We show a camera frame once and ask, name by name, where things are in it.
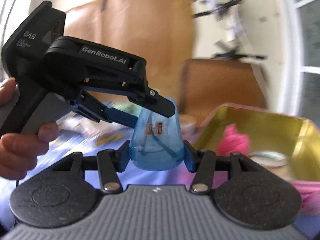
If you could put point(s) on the wood pattern wall panel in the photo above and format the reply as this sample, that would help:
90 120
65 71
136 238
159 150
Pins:
160 31

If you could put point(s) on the clear bag with pads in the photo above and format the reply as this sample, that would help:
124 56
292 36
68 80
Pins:
269 158

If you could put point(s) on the green toothpaste box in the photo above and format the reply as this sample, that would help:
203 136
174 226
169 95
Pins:
126 107

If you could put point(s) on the white framed glass door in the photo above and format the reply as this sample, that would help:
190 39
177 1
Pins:
298 92

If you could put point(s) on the pink macaron biscuit tin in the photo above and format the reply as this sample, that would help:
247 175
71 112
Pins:
297 138

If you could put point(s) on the person's left hand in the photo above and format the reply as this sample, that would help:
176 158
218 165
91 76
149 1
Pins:
19 152

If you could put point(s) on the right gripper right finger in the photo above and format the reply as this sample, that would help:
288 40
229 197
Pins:
202 163

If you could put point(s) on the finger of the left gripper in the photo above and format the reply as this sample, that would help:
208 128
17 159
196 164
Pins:
136 93
92 109

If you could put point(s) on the blue patterned tablecloth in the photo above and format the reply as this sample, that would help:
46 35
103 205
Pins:
132 175

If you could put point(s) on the blue plastic wipes pack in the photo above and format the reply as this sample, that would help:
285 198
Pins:
157 143

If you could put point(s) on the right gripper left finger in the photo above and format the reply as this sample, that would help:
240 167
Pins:
109 163

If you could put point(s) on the pink fuzzy soft toy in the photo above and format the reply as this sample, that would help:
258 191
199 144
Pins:
233 142

